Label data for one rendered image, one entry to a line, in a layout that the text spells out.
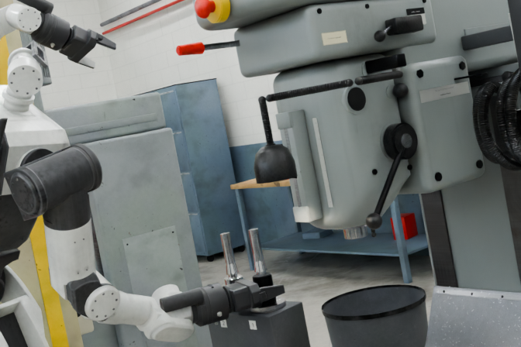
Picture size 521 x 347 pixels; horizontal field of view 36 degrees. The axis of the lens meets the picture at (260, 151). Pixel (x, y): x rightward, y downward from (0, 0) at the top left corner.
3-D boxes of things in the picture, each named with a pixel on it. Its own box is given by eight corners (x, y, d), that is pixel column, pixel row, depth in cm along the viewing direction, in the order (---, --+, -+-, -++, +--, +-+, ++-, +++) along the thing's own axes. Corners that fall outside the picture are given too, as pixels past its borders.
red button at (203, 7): (206, 16, 138) (201, -7, 138) (194, 21, 141) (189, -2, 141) (221, 15, 140) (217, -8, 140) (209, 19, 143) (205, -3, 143)
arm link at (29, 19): (50, 47, 210) (11, 29, 204) (36, 42, 219) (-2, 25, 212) (67, 8, 211) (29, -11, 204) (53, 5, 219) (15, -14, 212)
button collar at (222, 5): (224, 19, 139) (218, -15, 139) (205, 26, 144) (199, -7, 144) (233, 18, 141) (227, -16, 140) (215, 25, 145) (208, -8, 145)
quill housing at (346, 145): (357, 233, 144) (325, 60, 143) (287, 232, 161) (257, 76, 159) (426, 210, 156) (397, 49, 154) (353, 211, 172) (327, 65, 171)
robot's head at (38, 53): (1, 73, 157) (29, 49, 156) (1, 59, 164) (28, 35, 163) (24, 95, 160) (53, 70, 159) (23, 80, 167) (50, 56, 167)
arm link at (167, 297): (211, 331, 187) (164, 344, 183) (195, 293, 193) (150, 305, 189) (216, 305, 178) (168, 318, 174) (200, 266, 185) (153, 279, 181)
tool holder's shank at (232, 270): (229, 276, 200) (220, 232, 200) (241, 274, 199) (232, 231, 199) (225, 279, 197) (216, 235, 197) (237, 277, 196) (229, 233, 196)
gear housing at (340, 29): (318, 60, 139) (308, 3, 139) (238, 80, 159) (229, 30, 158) (442, 41, 159) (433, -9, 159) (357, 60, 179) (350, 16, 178)
